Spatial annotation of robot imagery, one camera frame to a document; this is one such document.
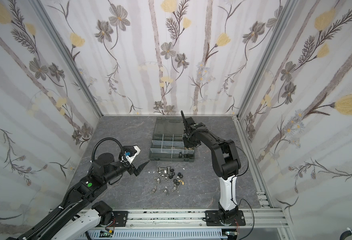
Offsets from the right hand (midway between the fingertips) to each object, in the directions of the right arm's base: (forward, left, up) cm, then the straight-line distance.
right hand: (187, 140), depth 96 cm
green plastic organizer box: (-1, +13, -4) cm, 14 cm away
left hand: (-18, +25, +17) cm, 35 cm away
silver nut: (-30, +18, -7) cm, 36 cm away
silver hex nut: (-29, +7, -6) cm, 30 cm away
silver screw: (-31, +12, -6) cm, 34 cm away
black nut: (-26, +5, -7) cm, 28 cm away
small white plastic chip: (-20, +23, -8) cm, 31 cm away
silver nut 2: (-25, +17, -6) cm, 30 cm away
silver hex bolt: (-17, +11, -6) cm, 21 cm away
